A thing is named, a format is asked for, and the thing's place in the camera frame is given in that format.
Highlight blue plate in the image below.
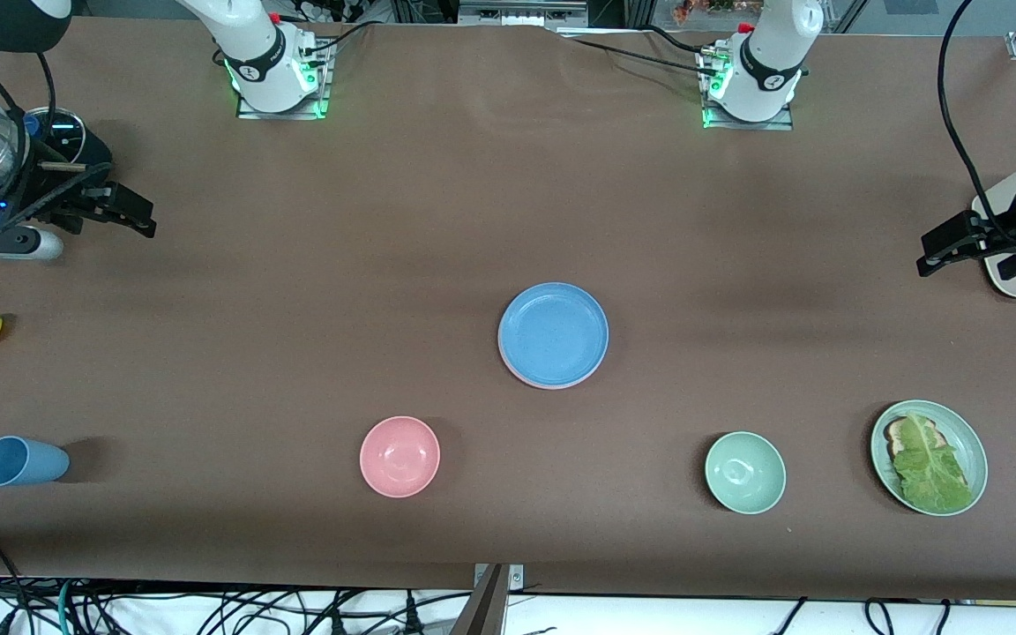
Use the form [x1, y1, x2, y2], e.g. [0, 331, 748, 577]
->
[497, 282, 610, 389]

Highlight pink plate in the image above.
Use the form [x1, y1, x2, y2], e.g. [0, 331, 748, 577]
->
[498, 340, 606, 392]

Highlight brown table cloth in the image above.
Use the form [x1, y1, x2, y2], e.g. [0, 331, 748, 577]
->
[0, 16, 1016, 602]

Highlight glass lid blue knob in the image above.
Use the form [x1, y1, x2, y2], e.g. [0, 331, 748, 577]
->
[21, 108, 86, 170]

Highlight green plate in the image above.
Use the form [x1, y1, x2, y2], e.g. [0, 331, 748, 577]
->
[870, 400, 990, 517]

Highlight toasted bread slice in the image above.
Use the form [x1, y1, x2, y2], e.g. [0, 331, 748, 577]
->
[884, 417, 945, 459]

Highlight green lettuce leaf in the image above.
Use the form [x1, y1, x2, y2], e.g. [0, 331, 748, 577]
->
[892, 412, 975, 514]

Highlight blue cup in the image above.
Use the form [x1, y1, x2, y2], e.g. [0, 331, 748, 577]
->
[0, 436, 71, 488]

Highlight green bowl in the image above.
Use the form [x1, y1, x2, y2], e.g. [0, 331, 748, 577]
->
[705, 430, 788, 515]

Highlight orange artificial flowers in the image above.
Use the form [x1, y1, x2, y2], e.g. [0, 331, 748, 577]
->
[671, 0, 760, 23]

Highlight pink bowl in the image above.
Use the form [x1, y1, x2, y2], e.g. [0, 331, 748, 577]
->
[359, 415, 442, 499]

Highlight dark grey beam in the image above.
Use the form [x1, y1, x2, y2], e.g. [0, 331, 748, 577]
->
[451, 564, 509, 635]

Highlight black saucepan blue handle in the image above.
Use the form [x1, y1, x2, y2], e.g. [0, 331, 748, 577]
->
[21, 106, 113, 193]

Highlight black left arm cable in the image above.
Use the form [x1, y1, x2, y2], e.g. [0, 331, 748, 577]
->
[938, 0, 1007, 246]

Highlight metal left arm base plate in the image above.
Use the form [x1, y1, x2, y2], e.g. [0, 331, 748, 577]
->
[702, 49, 796, 131]

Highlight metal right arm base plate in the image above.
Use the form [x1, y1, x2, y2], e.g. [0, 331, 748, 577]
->
[236, 40, 332, 120]

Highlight black base cable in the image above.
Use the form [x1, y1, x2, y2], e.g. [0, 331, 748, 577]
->
[645, 25, 710, 58]
[301, 19, 385, 61]
[565, 37, 725, 78]

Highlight aluminium frame bar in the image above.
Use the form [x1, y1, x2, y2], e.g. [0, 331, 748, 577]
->
[458, 0, 588, 27]

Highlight silver table bracket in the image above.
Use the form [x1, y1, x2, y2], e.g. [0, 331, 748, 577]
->
[473, 563, 525, 590]

